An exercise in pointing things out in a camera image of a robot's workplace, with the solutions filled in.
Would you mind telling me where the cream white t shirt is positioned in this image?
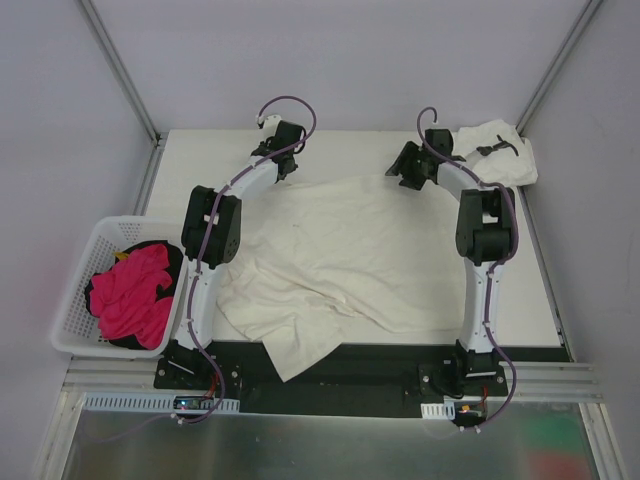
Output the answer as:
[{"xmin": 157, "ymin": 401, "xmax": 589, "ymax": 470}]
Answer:
[{"xmin": 217, "ymin": 175, "xmax": 465, "ymax": 381}]

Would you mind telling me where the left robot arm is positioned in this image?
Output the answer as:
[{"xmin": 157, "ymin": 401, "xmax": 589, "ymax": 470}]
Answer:
[{"xmin": 175, "ymin": 115, "xmax": 307, "ymax": 349}]

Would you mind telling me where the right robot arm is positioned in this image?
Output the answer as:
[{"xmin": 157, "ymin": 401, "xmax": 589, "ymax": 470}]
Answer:
[{"xmin": 386, "ymin": 129, "xmax": 519, "ymax": 398}]

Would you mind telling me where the white black printed t shirt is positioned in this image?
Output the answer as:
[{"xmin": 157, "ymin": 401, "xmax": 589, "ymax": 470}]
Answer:
[{"xmin": 452, "ymin": 119, "xmax": 538, "ymax": 187}]

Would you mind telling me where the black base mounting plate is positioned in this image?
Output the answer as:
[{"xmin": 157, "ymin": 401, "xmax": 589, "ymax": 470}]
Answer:
[{"xmin": 153, "ymin": 341, "xmax": 513, "ymax": 418}]

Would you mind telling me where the pink red t shirt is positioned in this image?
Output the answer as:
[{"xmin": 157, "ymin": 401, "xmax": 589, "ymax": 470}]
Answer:
[{"xmin": 88, "ymin": 243, "xmax": 176, "ymax": 352}]

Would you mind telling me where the white plastic laundry basket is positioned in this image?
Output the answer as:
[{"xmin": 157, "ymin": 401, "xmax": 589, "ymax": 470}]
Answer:
[{"xmin": 51, "ymin": 216, "xmax": 187, "ymax": 359}]

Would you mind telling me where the left aluminium frame post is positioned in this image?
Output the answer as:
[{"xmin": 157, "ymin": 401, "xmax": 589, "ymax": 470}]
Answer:
[{"xmin": 75, "ymin": 0, "xmax": 161, "ymax": 146}]

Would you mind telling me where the aluminium frame post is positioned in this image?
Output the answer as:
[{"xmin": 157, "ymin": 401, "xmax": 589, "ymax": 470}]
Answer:
[
  {"xmin": 516, "ymin": 0, "xmax": 606, "ymax": 135},
  {"xmin": 75, "ymin": 0, "xmax": 161, "ymax": 146}
]

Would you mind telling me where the right white cable duct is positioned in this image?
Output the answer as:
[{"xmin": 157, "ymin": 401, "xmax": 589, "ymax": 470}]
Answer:
[{"xmin": 420, "ymin": 402, "xmax": 456, "ymax": 421}]

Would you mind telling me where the white cable duct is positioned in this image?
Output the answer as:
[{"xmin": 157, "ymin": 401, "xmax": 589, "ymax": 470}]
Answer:
[
  {"xmin": 420, "ymin": 402, "xmax": 456, "ymax": 421},
  {"xmin": 84, "ymin": 393, "xmax": 217, "ymax": 415}
]

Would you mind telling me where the right aluminium frame post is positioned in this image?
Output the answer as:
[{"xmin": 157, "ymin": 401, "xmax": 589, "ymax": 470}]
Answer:
[{"xmin": 516, "ymin": 0, "xmax": 606, "ymax": 135}]

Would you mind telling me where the left white cable duct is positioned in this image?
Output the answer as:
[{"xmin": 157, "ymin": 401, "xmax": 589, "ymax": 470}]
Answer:
[{"xmin": 84, "ymin": 393, "xmax": 217, "ymax": 415}]

